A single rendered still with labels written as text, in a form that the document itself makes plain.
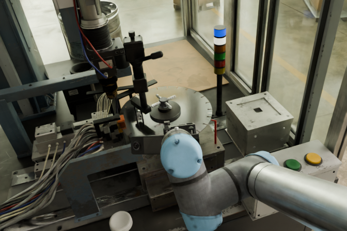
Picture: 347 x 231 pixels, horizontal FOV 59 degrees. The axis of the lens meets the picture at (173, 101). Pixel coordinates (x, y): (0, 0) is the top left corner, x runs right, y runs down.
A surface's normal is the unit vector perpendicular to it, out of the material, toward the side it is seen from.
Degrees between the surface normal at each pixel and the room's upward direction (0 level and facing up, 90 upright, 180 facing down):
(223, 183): 25
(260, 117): 0
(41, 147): 90
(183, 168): 56
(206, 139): 0
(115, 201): 0
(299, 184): 40
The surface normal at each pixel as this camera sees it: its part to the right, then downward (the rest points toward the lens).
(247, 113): -0.08, -0.81
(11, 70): 0.29, 0.54
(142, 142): -0.47, 0.02
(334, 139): -0.95, 0.23
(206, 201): 0.32, -0.12
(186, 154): 0.04, 0.02
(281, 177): -0.65, -0.73
